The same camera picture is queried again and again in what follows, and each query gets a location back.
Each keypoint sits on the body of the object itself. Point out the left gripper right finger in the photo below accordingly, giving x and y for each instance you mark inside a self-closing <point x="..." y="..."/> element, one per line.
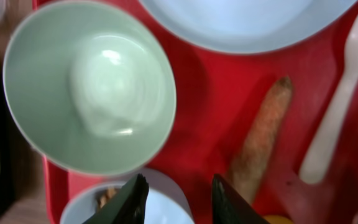
<point x="229" y="207"/>

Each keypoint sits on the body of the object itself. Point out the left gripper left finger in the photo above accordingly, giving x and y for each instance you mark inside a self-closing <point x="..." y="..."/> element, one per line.
<point x="127" y="206"/>

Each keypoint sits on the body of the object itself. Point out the brown food scrap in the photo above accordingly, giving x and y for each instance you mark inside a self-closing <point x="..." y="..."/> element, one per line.
<point x="106" y="196"/>

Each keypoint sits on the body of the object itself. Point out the light blue bowl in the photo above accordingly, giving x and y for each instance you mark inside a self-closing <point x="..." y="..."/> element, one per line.
<point x="166" y="203"/>

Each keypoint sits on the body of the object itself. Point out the yellow plastic cup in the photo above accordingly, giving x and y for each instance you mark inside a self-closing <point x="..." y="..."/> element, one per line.
<point x="277" y="219"/>

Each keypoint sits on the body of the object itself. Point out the orange carrot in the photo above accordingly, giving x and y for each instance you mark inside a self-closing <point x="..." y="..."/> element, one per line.
<point x="248" y="167"/>

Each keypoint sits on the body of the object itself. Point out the green bowl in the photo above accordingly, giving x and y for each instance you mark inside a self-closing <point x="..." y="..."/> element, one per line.
<point x="89" y="87"/>

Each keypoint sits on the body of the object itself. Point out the light blue plate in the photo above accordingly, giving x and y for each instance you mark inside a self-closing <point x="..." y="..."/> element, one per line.
<point x="245" y="26"/>

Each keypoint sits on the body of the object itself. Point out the white plastic spoon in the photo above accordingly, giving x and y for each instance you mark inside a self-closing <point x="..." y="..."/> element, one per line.
<point x="321" y="150"/>

